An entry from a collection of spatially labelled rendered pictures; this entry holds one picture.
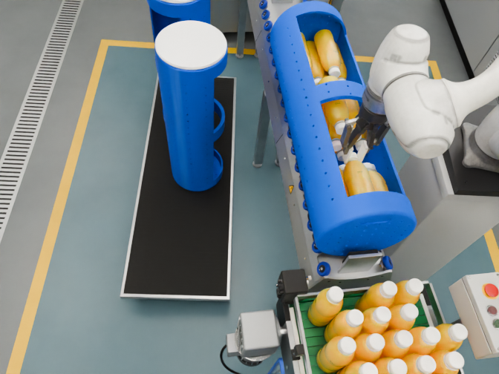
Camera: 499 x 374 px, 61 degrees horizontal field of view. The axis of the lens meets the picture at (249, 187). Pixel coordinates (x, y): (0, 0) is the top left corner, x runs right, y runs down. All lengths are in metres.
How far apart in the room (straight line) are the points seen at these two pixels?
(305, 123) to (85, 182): 1.64
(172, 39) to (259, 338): 1.14
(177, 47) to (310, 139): 0.71
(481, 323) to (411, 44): 0.73
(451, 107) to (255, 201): 1.74
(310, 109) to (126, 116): 1.78
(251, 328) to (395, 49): 0.86
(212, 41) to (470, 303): 1.26
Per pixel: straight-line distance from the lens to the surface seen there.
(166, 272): 2.14
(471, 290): 1.29
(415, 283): 1.22
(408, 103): 0.90
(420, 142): 0.87
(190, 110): 1.80
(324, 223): 1.15
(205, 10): 2.05
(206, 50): 1.71
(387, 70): 0.97
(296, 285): 1.23
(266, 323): 1.33
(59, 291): 2.38
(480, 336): 1.31
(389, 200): 1.15
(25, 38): 3.62
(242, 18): 3.05
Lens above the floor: 2.15
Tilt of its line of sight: 58 degrees down
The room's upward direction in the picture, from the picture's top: 8 degrees clockwise
